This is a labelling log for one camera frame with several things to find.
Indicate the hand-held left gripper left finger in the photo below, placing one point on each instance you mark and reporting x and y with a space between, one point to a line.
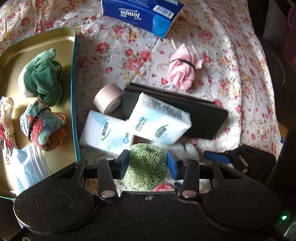
123 164

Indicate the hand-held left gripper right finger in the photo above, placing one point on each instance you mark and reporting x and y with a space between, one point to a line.
173 166

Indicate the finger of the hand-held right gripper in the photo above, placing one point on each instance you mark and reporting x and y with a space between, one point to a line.
216 157

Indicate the green looped scrubber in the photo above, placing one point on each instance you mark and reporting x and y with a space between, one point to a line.
145 166

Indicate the white fluffy cloth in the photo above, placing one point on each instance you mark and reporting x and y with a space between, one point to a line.
192 149

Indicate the white tissue pack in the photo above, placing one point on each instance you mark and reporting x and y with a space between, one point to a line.
157 115
104 132

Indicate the black case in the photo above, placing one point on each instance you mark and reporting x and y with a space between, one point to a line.
203 113

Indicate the beige tape roll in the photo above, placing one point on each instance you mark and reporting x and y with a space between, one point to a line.
106 97

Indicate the striped towel bundle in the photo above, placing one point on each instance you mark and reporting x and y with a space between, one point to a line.
39 125

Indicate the pink cloth bundle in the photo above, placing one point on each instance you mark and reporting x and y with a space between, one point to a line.
182 69

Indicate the light blue cloth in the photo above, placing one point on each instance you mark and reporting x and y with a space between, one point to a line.
27 166

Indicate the green cloth bundle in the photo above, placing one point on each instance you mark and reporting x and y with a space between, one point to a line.
44 74

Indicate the beige patterned cloth bundle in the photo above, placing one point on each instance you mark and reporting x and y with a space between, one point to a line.
5 115

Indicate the gold metal tray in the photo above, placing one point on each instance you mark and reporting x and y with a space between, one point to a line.
62 41

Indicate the floral bedspread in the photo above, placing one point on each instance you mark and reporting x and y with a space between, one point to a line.
231 58

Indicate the dark red cloth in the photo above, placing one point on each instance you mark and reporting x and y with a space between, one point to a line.
291 34

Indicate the blue tissue pack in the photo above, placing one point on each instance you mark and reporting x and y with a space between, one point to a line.
138 14

